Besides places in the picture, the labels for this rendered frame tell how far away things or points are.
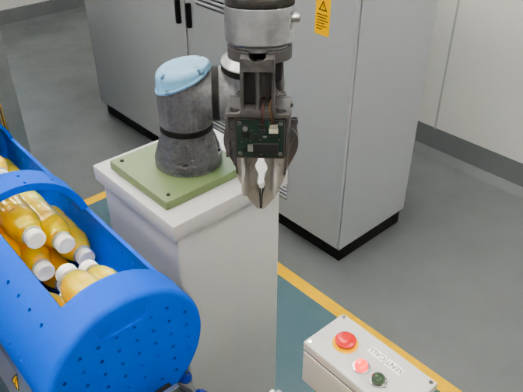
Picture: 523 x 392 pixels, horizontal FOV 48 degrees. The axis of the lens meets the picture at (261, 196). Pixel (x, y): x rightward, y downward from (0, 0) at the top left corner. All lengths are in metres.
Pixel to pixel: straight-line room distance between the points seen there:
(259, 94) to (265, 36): 0.06
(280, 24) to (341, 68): 1.74
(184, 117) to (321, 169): 1.46
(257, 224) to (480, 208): 2.17
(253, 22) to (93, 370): 0.60
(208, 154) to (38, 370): 0.58
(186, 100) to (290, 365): 1.44
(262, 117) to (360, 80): 1.77
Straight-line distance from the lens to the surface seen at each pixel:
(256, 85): 0.63
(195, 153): 1.28
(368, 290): 2.75
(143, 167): 1.35
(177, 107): 1.24
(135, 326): 0.98
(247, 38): 0.63
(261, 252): 1.45
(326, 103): 2.48
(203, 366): 1.55
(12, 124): 2.34
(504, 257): 3.10
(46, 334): 0.97
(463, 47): 3.56
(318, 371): 1.04
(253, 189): 0.75
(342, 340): 1.02
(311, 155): 2.64
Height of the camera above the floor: 1.87
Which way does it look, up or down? 35 degrees down
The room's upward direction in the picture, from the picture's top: straight up
